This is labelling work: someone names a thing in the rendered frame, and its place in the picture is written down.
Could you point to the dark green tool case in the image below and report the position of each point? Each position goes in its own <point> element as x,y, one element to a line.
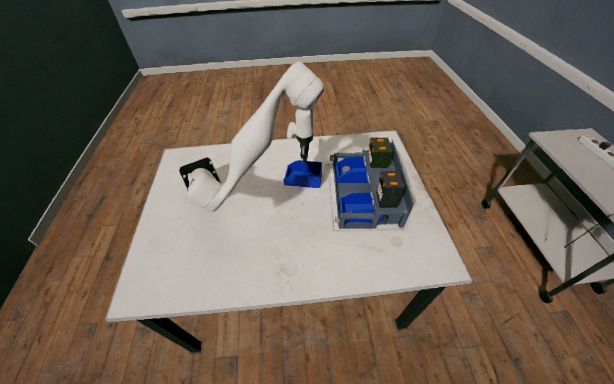
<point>379,152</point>

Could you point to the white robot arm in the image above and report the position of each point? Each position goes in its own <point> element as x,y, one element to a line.
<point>304,88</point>

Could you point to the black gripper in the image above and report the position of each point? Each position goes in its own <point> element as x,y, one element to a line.
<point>304,145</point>

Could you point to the black tool case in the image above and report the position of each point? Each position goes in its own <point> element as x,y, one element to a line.
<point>390,189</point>

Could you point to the grey metal shelf rack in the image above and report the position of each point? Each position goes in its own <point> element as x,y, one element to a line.
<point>393,214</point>

